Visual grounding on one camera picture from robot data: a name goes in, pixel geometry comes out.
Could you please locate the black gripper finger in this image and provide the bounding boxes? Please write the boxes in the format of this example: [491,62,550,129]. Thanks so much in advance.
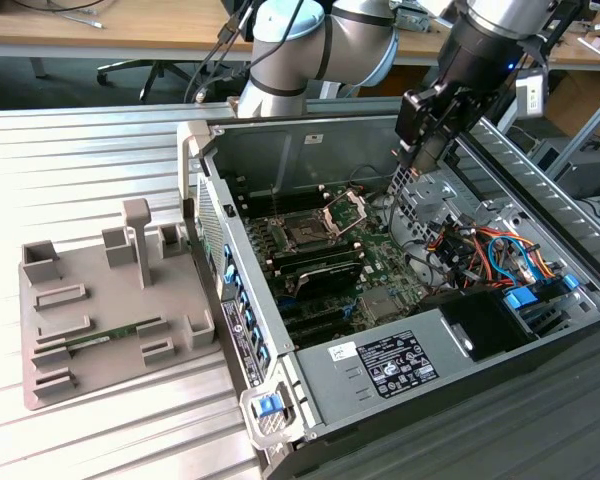
[441,91,485,157]
[393,87,450,170]

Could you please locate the CPU socket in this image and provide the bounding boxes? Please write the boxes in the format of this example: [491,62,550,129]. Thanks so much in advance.
[278,212,342,255]

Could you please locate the grey metal drive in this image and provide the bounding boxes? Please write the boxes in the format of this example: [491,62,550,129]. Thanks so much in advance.
[395,7,432,35]

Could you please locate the silver metal drive cage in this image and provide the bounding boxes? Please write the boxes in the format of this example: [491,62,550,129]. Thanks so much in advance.
[385,124,486,246]

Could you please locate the brown cardboard box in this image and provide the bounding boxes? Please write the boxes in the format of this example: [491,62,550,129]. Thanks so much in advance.
[547,69,600,144]

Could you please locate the aluminium profile beam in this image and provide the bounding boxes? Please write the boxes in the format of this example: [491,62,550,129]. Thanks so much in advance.
[547,82,600,181]

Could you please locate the open grey PC case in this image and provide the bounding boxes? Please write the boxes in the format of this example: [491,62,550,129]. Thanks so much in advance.
[176,94,600,480]

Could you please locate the grey desktop computer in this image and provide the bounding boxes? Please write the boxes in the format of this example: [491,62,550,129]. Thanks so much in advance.
[527,137,600,200]

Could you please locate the green motherboard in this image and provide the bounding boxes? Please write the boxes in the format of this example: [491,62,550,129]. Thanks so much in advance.
[232,182,434,351]

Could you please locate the black RAM stick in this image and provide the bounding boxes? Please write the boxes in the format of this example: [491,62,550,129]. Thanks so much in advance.
[269,238,357,264]
[274,249,364,276]

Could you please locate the black graphics card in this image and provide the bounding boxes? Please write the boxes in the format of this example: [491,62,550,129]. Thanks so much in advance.
[289,259,365,303]

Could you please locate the grey chipset heatsink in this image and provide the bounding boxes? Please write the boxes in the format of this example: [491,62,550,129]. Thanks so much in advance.
[359,285,409,324]

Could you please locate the grey power supply unit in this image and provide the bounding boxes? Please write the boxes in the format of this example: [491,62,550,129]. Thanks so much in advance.
[292,307,476,436]

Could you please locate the black office chair base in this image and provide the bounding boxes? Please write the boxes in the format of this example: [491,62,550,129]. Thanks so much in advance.
[97,58,206,104]

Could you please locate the long wooden desk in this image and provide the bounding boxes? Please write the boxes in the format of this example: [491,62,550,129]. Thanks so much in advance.
[0,0,600,69]

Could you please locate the grey plastic parts rack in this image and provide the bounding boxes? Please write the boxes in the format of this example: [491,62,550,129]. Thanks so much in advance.
[18,198,227,412]

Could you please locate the green RAM stick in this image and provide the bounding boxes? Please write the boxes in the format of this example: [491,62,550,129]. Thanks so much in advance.
[63,318,165,350]

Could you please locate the red yellow wire bundle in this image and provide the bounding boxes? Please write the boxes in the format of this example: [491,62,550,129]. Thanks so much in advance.
[426,224,496,291]

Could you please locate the metal socket cover frame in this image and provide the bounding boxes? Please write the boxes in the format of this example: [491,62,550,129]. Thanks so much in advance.
[318,187,370,240]

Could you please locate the blue wire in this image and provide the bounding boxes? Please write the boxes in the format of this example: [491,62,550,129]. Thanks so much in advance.
[487,234,539,286]

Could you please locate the thick black camera cable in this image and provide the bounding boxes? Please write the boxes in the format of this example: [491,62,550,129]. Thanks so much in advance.
[194,0,304,104]

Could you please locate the orange flat wire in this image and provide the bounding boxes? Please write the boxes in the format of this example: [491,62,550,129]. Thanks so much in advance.
[522,244,559,281]

